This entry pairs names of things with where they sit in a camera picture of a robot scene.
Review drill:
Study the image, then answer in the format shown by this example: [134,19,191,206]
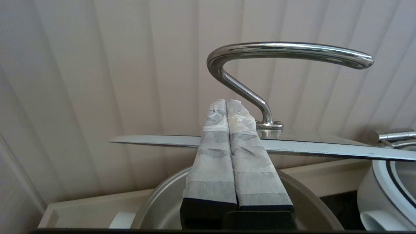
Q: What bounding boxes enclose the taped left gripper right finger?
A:
[226,99,295,213]

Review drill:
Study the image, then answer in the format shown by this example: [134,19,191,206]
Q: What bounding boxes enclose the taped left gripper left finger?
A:
[180,99,238,229]

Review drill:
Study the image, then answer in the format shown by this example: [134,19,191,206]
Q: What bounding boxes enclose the white rimmed glass pot lid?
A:
[109,42,416,162]
[372,140,416,228]

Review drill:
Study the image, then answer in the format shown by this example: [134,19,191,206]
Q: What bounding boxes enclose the white pot with steel insert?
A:
[357,161,416,231]
[109,167,344,231]

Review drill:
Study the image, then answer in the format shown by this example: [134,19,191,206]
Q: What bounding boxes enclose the wide black glass cooktop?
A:
[320,191,368,231]

